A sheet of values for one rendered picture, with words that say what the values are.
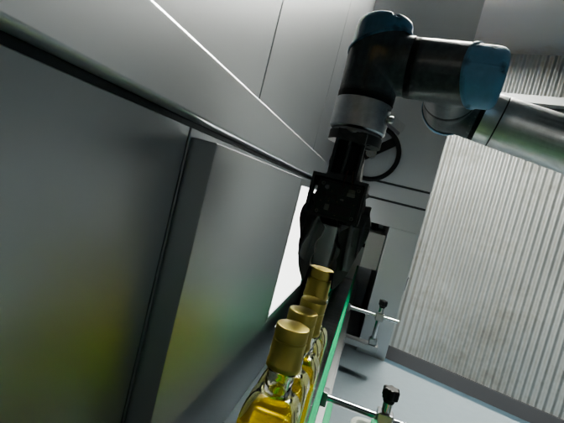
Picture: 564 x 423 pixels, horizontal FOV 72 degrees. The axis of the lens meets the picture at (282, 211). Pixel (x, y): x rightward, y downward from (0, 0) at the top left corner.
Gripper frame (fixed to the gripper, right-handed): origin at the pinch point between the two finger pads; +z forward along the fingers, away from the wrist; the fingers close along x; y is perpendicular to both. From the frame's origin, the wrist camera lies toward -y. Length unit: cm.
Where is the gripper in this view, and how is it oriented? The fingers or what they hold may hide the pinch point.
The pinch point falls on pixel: (321, 274)
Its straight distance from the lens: 57.1
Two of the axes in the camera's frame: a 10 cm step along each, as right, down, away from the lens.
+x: 9.4, 2.5, -2.3
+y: -2.4, 0.1, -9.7
